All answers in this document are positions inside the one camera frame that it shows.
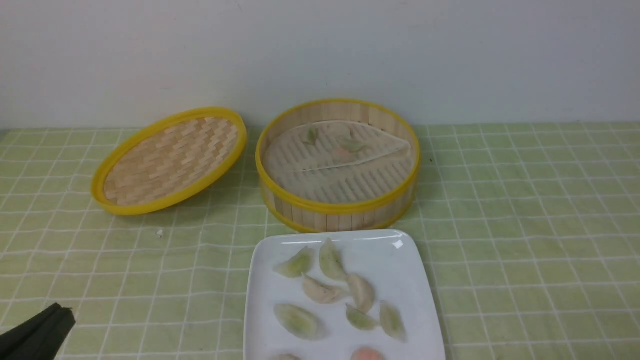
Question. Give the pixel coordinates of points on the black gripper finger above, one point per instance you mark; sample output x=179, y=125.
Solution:
x=46, y=332
x=11, y=341

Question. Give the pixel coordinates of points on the beige dumpling at plate edge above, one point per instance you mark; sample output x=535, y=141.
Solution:
x=286, y=356

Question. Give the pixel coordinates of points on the large green dumpling on plate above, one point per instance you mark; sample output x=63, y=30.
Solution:
x=298, y=321

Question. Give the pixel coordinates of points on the white square plate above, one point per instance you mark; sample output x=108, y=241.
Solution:
x=388, y=259

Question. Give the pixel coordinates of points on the small green dumpling on plate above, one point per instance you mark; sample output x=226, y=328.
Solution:
x=359, y=320

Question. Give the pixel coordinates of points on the pink dumpling on plate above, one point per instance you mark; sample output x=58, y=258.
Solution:
x=367, y=353

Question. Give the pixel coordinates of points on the beige dumpling upright on plate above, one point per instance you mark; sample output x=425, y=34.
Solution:
x=362, y=292

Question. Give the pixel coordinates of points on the yellow rimmed bamboo steamer lid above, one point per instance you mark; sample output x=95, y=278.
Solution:
x=169, y=161

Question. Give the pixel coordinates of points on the yellow rimmed bamboo steamer basket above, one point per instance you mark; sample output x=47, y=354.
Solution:
x=315, y=217

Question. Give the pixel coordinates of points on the white steamer liner cloth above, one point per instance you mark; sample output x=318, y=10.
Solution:
x=310, y=172

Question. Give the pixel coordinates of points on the pink dumpling in steamer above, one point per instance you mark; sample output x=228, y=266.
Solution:
x=342, y=155

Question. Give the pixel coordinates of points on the green checkered tablecloth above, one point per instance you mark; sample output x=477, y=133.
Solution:
x=529, y=235

